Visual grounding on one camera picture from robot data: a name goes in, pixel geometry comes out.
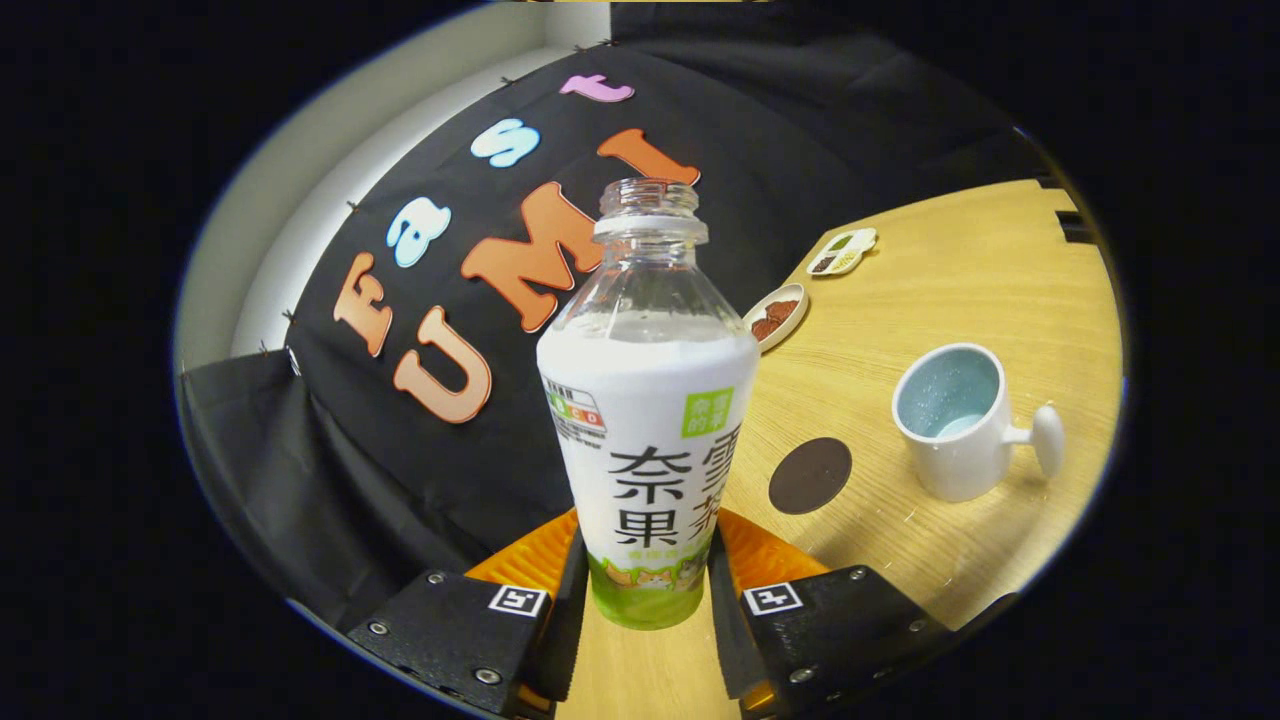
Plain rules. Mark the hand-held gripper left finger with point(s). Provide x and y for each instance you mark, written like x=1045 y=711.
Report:
x=565 y=630

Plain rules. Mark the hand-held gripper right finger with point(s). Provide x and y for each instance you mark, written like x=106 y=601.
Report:
x=725 y=640

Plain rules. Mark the dark brown round coaster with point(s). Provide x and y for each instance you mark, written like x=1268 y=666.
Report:
x=810 y=476

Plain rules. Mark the white label juice bottle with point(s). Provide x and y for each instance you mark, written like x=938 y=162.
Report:
x=650 y=450

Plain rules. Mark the white cup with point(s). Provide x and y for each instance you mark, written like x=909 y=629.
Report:
x=965 y=455

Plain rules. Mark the white plate with brown food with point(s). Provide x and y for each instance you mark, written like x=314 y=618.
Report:
x=775 y=318

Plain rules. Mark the white divided snack dish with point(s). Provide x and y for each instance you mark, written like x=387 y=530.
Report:
x=842 y=252

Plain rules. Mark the wooden table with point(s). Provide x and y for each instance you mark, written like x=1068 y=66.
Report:
x=950 y=290

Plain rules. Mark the black backdrop cloth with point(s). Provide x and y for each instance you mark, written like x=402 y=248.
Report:
x=800 y=130

